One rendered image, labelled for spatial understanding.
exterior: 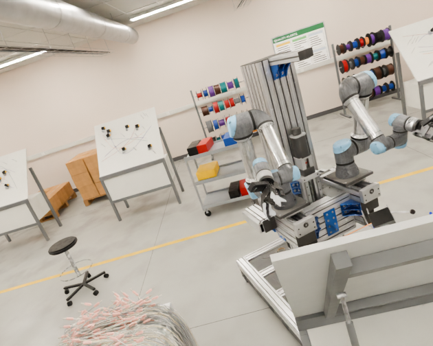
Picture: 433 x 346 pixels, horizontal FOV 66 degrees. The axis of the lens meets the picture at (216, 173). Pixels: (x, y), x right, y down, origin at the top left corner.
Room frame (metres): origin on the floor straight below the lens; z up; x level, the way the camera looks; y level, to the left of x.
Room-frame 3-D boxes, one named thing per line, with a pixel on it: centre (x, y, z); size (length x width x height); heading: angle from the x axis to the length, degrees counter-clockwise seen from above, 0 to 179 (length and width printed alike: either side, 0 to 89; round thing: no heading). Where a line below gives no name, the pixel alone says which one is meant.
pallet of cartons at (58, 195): (7.53, 3.96, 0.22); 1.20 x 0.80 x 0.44; 177
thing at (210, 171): (4.65, -0.16, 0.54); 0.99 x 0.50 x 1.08; 78
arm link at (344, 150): (2.01, -0.83, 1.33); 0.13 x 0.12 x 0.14; 104
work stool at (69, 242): (3.65, 1.98, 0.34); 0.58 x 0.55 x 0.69; 25
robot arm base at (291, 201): (1.88, -0.35, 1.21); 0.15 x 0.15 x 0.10
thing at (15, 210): (6.13, 3.89, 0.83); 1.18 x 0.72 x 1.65; 85
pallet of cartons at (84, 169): (7.40, 2.37, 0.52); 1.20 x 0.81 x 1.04; 87
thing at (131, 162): (5.80, 1.30, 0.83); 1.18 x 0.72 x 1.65; 84
